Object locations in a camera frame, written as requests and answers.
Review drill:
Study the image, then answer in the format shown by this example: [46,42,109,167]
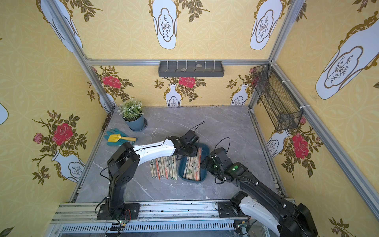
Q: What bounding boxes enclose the teal plastic storage box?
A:
[178,143,210,183]

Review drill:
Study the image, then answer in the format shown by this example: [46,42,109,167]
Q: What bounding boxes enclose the green label chopsticks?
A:
[165,157,173,179]

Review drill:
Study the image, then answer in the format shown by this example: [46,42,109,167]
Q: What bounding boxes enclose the green tip chopsticks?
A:
[172,157,178,180]

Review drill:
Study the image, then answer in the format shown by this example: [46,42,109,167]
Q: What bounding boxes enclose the red striped chopsticks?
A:
[155,159,161,180]

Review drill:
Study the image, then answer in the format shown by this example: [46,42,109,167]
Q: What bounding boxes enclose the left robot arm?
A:
[105,135,199,218]

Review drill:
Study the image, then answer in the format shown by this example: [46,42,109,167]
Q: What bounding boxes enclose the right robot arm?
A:
[201,155,318,237]

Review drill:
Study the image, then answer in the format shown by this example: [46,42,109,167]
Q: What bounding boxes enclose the potted green plant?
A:
[118,99,146,132]

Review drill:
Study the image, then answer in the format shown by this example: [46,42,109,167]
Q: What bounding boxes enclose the green garden glove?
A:
[104,128,129,146]

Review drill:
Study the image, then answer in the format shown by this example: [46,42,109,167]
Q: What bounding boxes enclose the yellow hand trowel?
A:
[108,134,137,143]

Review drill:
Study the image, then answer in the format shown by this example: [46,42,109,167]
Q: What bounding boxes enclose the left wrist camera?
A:
[180,130,199,146]

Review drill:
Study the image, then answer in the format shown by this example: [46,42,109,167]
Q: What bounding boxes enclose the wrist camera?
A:
[180,130,199,146]
[210,147,233,167]

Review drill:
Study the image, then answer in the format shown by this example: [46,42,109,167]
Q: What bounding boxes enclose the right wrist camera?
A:
[210,147,233,167]

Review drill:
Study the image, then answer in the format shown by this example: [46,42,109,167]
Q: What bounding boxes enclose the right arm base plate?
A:
[214,201,250,218]

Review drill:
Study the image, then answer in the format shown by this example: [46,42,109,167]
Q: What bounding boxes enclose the grey wall shelf tray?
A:
[158,60,225,78]

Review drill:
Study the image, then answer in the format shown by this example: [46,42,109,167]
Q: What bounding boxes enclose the black wire mesh basket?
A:
[252,64,303,131]

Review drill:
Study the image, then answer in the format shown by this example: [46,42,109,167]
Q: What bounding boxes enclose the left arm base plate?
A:
[96,203,140,221]

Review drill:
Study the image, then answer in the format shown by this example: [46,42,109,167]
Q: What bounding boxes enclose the aluminium front rail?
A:
[44,200,311,237]

